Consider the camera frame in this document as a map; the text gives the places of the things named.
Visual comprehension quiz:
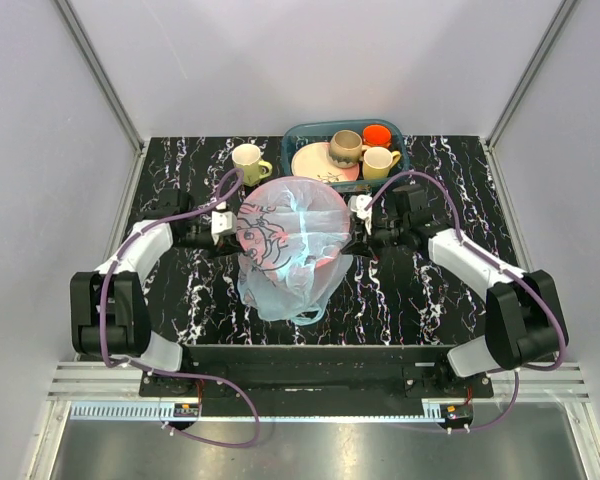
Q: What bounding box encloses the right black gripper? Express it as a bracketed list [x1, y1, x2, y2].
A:
[341, 214, 409, 262]

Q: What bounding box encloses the light blue plastic trash bag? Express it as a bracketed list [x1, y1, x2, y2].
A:
[236, 176, 353, 326]

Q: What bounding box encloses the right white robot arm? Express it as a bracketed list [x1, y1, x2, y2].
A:
[346, 185, 569, 397]

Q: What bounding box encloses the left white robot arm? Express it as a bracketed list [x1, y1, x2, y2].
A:
[70, 189, 240, 396]

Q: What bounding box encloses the yellow mug in tub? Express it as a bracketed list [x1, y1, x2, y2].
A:
[362, 147, 402, 180]

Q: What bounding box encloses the teal plastic dish tub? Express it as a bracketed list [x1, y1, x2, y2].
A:
[280, 119, 411, 193]

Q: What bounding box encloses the yellow-green ceramic mug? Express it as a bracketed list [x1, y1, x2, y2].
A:
[231, 143, 273, 187]

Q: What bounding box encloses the beige brown ceramic cup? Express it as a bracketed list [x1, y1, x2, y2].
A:
[329, 130, 367, 168]

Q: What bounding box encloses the orange plastic cup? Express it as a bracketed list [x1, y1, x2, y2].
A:
[362, 124, 392, 148]

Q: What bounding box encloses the cream floral plate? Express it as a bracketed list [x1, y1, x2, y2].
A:
[291, 142, 360, 183]

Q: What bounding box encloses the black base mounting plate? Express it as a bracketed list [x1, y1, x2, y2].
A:
[139, 345, 494, 420]

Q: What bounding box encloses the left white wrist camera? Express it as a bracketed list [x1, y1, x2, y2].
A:
[211, 201, 237, 241]

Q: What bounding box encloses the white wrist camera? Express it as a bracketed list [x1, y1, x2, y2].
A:
[348, 195, 373, 235]
[211, 201, 237, 241]

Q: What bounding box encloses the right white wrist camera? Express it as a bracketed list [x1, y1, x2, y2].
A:
[348, 195, 373, 235]

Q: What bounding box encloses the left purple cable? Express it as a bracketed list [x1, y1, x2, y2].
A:
[99, 167, 261, 449]

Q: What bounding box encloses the aluminium front rail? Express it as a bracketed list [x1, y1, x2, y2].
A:
[47, 362, 589, 424]

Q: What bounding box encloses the left aluminium frame post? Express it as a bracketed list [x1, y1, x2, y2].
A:
[51, 0, 144, 152]

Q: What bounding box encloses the aluminium frame post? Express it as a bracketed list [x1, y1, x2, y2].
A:
[51, 0, 144, 152]
[485, 0, 580, 149]

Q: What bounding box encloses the right aluminium frame post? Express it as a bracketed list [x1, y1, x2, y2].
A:
[485, 0, 580, 149]

